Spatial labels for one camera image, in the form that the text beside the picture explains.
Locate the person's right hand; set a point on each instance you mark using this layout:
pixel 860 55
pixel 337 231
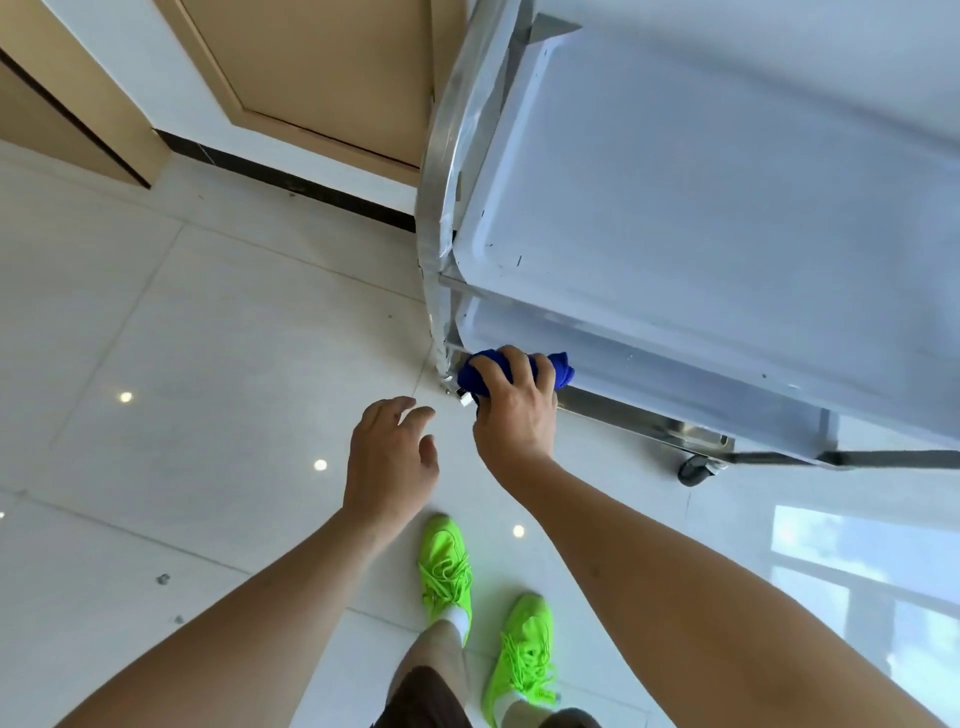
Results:
pixel 517 420

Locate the person's left hand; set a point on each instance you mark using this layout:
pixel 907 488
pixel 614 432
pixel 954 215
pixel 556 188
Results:
pixel 386 465

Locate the person's left middle finger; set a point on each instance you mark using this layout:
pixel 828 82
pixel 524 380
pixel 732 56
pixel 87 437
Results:
pixel 396 406

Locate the person's left thumb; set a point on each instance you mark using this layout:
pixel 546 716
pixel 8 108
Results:
pixel 430 457

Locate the person's right thumb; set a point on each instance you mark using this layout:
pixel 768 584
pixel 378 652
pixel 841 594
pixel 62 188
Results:
pixel 481 414

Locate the blue cleaning cloth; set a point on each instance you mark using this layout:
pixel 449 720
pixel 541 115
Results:
pixel 564 371

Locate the person's right forearm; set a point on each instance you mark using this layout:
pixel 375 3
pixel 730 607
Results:
pixel 675 600

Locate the person's left forearm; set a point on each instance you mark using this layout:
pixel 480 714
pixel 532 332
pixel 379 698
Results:
pixel 247 637

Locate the neon green sneaker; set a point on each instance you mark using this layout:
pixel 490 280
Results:
pixel 445 574
pixel 521 656

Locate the white sock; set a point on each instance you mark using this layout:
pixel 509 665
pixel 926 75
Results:
pixel 513 702
pixel 456 619

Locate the person's leg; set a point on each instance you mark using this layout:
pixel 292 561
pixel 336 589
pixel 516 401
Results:
pixel 439 671

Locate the black cart caster wheel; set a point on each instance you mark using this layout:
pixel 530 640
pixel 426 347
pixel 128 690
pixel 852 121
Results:
pixel 697 471

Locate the dark brown shorts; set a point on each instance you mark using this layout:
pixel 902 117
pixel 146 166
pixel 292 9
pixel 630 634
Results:
pixel 424 705

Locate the black baseboard strip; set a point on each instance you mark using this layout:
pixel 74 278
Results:
pixel 285 180

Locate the stainless steel service cart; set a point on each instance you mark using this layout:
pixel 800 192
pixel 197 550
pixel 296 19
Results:
pixel 675 187

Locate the tan wooden door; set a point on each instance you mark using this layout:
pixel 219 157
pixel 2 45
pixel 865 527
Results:
pixel 322 67

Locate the tan wooden cabinet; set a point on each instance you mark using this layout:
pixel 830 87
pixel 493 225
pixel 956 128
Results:
pixel 67 90

